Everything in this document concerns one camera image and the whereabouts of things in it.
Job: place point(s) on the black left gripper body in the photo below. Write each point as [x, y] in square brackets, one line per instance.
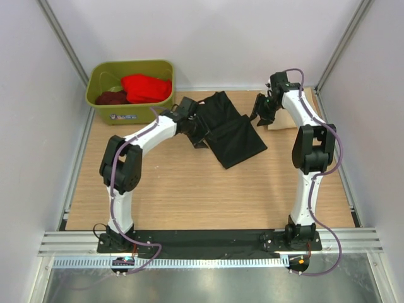
[196, 130]

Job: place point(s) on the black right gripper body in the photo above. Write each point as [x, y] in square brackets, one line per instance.
[265, 108]

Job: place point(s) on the black t shirt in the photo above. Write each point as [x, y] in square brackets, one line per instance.
[232, 137]

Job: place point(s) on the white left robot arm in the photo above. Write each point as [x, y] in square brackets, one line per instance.
[122, 162]

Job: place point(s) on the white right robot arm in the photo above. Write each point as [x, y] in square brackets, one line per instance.
[312, 152]

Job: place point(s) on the folded beige t shirt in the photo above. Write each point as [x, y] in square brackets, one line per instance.
[283, 119]

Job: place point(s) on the red t shirt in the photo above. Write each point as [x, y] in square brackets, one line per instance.
[142, 89]

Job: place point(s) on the olive green plastic bin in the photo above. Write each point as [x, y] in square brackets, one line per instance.
[106, 77]

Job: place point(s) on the dark maroon t shirt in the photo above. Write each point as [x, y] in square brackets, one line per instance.
[112, 98]

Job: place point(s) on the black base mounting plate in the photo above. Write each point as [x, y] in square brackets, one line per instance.
[216, 244]

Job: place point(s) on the slotted grey cable duct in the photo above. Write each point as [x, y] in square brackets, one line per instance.
[114, 262]

